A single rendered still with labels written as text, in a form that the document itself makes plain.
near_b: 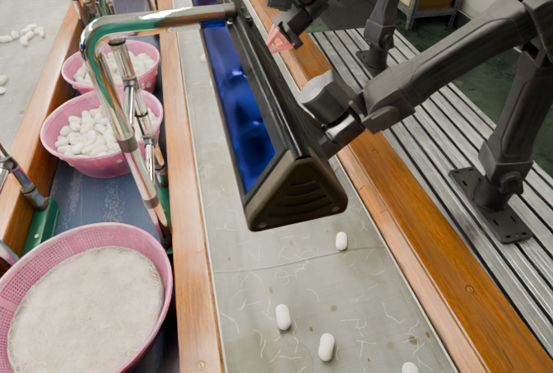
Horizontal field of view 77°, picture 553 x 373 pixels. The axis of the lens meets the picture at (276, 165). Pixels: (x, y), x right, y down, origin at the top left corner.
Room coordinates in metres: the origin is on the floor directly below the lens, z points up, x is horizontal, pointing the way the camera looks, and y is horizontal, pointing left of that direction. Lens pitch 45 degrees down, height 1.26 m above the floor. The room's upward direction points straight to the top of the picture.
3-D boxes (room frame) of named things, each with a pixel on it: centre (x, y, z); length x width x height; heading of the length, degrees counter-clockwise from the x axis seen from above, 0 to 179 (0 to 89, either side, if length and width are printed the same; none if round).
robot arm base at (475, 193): (0.48, -0.46, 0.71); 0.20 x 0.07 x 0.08; 12
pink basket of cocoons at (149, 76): (0.92, 0.47, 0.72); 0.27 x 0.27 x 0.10
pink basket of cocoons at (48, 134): (0.65, 0.40, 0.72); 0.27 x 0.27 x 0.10
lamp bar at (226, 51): (0.46, 0.06, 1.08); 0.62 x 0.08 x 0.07; 15
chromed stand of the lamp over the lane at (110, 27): (0.44, 0.14, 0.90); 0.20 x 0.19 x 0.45; 15
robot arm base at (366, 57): (1.06, -0.33, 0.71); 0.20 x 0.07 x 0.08; 12
